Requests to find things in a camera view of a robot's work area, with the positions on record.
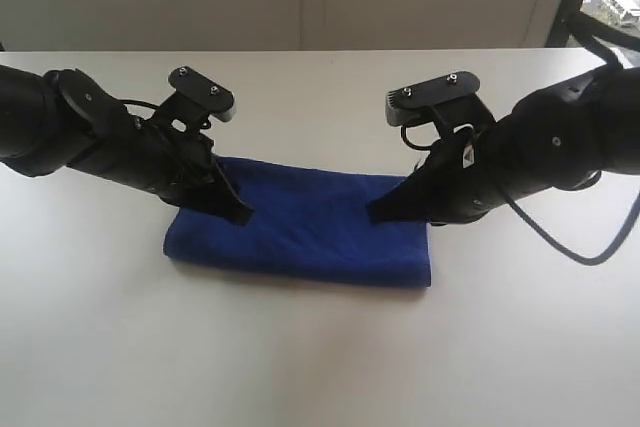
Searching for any black braided cable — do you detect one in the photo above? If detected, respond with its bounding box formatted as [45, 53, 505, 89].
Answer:
[504, 11, 640, 266]

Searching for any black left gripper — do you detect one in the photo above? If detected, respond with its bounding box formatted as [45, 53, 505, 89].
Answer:
[119, 111, 253, 225]

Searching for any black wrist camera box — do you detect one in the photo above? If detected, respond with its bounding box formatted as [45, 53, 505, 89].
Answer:
[154, 66, 236, 126]
[385, 71, 496, 136]

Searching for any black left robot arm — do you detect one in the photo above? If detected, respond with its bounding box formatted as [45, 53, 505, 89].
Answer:
[1, 66, 254, 225]

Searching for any thin black left cable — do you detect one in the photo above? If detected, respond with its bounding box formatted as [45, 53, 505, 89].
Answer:
[122, 99, 161, 118]

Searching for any white bus outside window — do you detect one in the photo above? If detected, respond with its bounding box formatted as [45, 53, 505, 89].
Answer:
[601, 0, 639, 28]

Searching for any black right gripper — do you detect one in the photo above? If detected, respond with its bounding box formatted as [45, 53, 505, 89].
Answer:
[366, 122, 515, 225]

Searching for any blue microfiber towel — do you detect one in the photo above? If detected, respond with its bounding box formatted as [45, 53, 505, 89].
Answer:
[163, 157, 431, 289]

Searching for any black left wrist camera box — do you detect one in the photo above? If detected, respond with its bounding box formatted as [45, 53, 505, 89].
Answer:
[154, 66, 236, 126]

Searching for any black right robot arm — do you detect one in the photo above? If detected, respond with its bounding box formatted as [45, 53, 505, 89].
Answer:
[367, 66, 639, 225]

